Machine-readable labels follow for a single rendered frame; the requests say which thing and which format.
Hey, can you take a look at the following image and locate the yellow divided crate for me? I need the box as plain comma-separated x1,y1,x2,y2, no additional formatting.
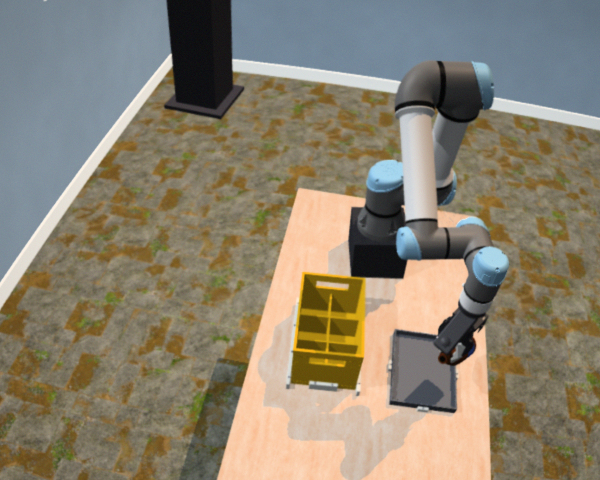
291,279,365,390

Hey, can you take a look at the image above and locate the brown glass bottle with blue label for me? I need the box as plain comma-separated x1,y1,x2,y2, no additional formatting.
438,337,476,366

